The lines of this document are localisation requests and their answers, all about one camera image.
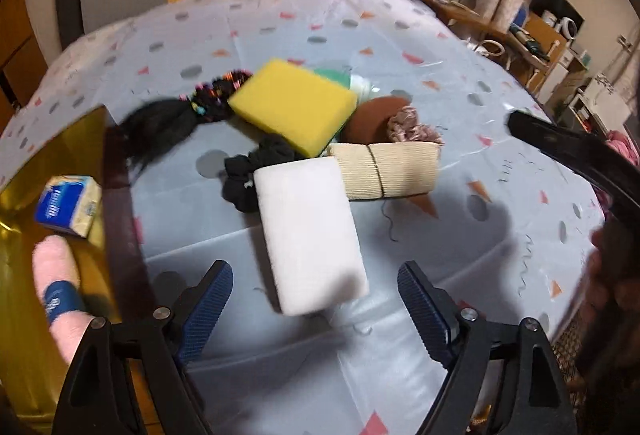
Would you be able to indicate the wooden side desk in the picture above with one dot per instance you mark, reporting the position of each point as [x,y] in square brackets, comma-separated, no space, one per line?
[465,17]

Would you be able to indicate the gold box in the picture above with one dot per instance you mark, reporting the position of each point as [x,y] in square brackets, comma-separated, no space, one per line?
[25,365]

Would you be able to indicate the pink satin scrunchie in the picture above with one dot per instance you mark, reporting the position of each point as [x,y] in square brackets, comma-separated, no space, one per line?
[410,125]

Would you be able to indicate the wooden wardrobe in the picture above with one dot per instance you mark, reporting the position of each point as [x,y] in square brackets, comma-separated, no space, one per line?
[15,40]

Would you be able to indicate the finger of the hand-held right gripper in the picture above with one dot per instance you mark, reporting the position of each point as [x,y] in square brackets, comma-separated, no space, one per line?
[575,145]

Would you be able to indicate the pink towel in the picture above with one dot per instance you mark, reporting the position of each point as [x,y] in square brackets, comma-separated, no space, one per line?
[55,265]

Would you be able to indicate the black wig with coloured beads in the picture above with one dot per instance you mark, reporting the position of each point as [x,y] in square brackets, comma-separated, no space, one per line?
[160,125]

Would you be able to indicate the beige knitted sleeve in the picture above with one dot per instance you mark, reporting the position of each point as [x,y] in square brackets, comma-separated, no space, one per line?
[400,170]

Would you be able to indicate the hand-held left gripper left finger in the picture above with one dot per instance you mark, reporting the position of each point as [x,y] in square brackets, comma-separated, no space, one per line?
[210,300]

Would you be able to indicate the black shelf unit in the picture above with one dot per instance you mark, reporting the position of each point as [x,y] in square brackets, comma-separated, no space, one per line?
[545,25]

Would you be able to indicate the patterned white tablecloth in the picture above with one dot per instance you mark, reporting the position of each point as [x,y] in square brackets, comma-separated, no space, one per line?
[300,15]

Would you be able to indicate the person's right hand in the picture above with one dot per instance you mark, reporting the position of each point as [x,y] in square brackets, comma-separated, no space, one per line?
[625,295]

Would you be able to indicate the brown powder puff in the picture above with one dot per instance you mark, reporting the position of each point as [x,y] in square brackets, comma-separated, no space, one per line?
[370,120]

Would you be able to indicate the pink cloth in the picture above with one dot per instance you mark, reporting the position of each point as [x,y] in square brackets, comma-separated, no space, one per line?
[625,145]

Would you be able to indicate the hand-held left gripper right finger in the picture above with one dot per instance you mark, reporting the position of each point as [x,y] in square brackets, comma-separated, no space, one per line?
[425,305]

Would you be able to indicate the yellow sponge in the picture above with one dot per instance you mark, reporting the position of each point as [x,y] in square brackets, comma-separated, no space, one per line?
[295,105]

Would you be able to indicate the white storage boxes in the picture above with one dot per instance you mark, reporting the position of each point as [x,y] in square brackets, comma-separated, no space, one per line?
[600,100]

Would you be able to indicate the white sponge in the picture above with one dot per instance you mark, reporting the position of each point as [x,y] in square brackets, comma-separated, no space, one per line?
[310,235]

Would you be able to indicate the black scrunchie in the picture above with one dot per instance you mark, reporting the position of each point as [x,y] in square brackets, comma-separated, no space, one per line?
[245,180]

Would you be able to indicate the blue tissue packet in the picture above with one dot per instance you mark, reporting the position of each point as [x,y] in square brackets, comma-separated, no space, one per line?
[65,205]

